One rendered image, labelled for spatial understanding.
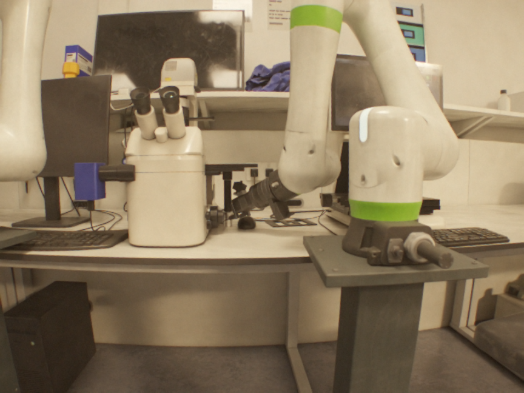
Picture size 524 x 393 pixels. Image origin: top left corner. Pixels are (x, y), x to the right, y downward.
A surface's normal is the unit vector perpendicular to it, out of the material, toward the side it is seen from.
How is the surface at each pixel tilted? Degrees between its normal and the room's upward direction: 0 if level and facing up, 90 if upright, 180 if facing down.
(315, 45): 104
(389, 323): 90
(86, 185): 90
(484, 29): 90
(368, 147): 90
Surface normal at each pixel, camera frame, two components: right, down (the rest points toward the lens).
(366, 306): 0.00, 0.08
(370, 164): -0.73, 0.06
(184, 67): 0.07, -0.21
